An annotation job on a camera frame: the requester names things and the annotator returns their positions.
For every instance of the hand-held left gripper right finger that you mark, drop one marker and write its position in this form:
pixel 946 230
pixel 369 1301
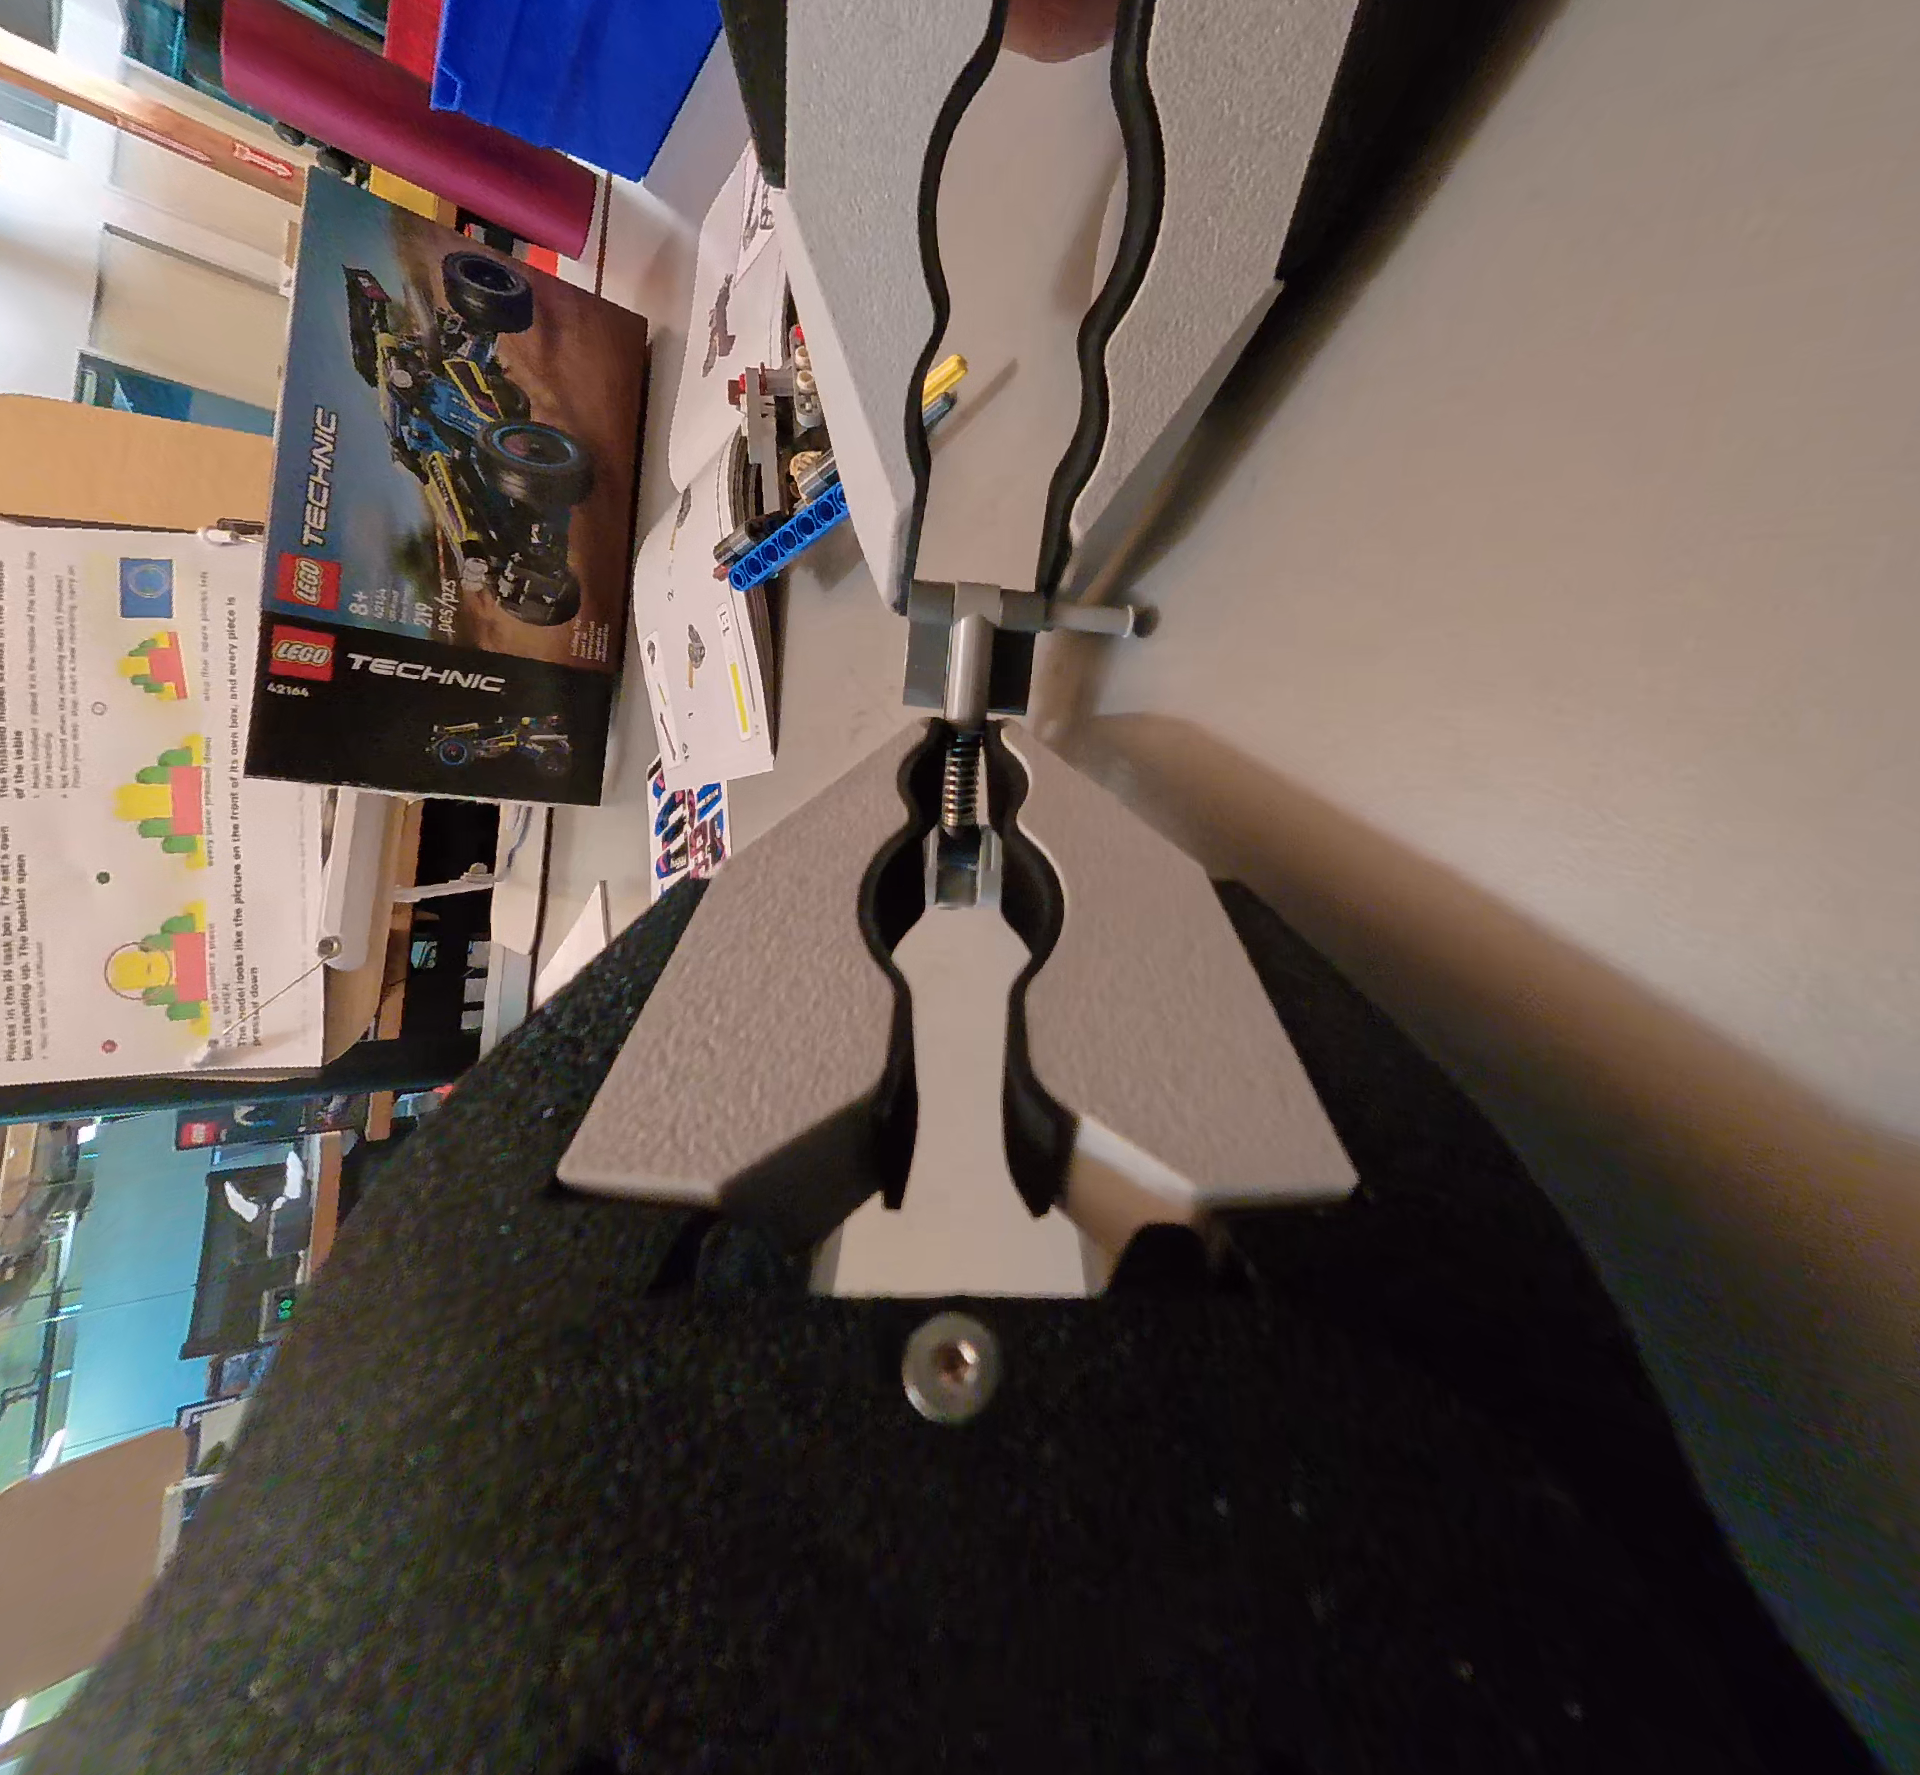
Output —
pixel 1185 1025

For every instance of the grey lego shock absorber assembly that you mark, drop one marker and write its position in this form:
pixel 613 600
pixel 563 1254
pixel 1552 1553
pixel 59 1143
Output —
pixel 967 672

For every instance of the maroon cylinder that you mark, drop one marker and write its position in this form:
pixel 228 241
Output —
pixel 390 110

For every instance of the cardboard box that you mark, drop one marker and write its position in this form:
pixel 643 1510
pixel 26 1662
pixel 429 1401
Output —
pixel 135 462

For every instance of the printed instruction sheet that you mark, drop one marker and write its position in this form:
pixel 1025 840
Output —
pixel 150 814

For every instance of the lego set box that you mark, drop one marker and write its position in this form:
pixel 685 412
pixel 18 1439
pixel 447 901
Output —
pixel 450 500

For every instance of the lego sticker sheet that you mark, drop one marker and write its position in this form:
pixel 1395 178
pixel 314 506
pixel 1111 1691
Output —
pixel 690 830

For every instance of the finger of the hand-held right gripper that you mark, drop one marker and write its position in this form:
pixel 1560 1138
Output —
pixel 1230 124
pixel 877 155

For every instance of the lego instruction booklet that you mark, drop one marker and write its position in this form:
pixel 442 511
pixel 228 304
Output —
pixel 706 665

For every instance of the yellow lego piece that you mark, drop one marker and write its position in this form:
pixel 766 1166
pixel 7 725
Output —
pixel 944 381

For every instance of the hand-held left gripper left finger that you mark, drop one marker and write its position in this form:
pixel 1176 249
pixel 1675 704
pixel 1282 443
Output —
pixel 735 1011

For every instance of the lego chassis with blue beam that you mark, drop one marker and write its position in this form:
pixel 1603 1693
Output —
pixel 784 537

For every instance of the blue plastic bin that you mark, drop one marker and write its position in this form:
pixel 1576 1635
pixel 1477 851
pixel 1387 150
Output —
pixel 584 5

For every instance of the person's right hand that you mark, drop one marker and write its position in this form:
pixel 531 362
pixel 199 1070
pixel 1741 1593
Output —
pixel 1058 16

